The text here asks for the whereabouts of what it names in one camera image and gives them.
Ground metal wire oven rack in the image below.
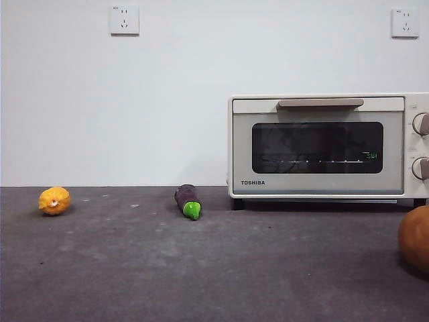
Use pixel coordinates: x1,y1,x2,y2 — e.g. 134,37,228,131
261,157,366,166

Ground oven door with tan handle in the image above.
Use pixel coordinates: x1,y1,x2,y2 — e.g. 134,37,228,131
231,97,406,196

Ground purple toy eggplant green stem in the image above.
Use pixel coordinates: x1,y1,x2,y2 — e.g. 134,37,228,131
174,184,204,221

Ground cream Toshiba toaster oven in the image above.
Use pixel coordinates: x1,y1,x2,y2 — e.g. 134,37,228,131
227,93,429,211

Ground brown potato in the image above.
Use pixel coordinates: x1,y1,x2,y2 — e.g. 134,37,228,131
397,205,429,274

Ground white wall socket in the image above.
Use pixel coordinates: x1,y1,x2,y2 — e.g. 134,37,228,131
391,8,420,40
110,4,140,37

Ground yellow bumpy toy fruit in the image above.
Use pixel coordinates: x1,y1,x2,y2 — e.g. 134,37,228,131
38,186,72,217

